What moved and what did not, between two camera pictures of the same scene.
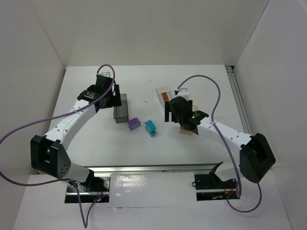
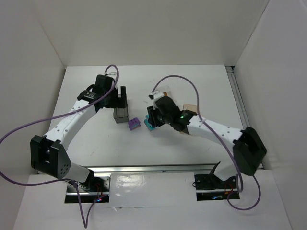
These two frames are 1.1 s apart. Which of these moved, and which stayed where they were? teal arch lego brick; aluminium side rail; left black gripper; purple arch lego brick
Moved: teal arch lego brick
Stayed: left black gripper; aluminium side rail; purple arch lego brick
